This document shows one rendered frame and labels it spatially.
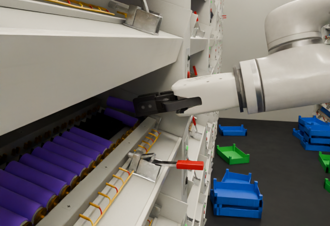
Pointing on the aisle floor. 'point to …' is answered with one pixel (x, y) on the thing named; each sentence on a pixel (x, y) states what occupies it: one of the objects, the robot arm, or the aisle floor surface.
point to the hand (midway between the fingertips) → (148, 103)
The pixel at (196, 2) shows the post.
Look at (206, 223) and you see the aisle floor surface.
